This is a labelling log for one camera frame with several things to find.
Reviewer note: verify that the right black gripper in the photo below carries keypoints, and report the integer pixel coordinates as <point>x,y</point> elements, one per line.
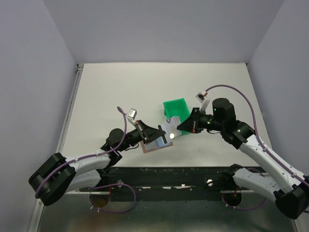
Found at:
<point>192,123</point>

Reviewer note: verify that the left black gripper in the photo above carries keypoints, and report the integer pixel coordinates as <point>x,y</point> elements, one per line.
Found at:
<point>149,133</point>

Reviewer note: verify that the tan leather card holder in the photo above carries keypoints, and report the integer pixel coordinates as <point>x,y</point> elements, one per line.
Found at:
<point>155,145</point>

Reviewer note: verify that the green plastic bin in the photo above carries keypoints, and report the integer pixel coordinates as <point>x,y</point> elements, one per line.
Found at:
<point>176,107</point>

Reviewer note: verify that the credit card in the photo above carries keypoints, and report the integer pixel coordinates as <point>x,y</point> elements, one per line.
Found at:
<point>169,126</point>

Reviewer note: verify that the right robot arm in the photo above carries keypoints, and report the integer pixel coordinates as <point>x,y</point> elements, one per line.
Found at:
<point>286,186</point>

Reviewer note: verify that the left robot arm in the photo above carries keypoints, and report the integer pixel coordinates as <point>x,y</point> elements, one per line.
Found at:
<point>59,174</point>

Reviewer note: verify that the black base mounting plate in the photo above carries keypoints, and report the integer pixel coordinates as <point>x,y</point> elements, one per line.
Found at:
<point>157,184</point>

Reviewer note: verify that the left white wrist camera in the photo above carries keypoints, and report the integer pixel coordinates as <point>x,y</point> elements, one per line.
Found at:
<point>131,115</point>

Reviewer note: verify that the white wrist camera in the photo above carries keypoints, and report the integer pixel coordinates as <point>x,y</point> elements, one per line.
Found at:
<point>131,115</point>
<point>203,99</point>

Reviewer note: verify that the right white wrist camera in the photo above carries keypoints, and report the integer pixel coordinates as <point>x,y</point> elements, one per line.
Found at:
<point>203,99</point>

